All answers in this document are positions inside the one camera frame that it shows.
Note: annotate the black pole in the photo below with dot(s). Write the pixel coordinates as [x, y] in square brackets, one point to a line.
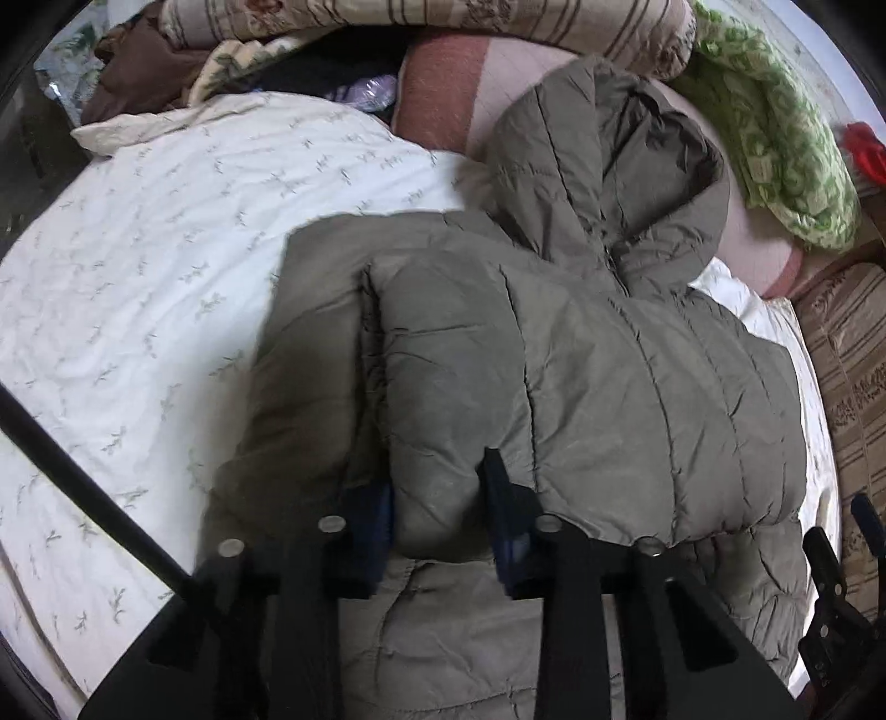
[90, 495]

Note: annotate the beige striped floral quilt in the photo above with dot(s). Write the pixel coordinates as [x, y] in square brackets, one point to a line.
[484, 24]

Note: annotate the brown cloth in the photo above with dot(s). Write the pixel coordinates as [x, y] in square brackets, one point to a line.
[138, 66]

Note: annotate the clear plastic bottle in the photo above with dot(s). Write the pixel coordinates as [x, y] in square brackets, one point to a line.
[370, 91]

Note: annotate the cream leaf-print cloth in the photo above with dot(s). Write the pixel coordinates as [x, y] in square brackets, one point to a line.
[228, 66]

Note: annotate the red object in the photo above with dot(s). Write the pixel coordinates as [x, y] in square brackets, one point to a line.
[865, 149]

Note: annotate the brown striped bed sheet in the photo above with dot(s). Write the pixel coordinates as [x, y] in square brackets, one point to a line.
[848, 360]

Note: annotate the green floral blanket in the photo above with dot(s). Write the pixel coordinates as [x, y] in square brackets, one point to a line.
[768, 118]

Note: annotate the pink pillow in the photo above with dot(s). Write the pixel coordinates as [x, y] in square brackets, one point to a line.
[457, 97]

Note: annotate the white leaf-print duvet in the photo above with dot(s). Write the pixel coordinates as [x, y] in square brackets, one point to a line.
[138, 291]

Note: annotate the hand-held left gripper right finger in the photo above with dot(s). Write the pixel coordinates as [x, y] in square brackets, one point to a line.
[513, 550]

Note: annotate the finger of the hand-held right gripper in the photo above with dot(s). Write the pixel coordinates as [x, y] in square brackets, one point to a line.
[824, 564]
[869, 519]

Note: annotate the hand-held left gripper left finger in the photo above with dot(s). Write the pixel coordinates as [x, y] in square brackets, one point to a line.
[374, 536]

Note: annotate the olive puffer jacket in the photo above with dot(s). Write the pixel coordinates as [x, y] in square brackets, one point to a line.
[588, 388]

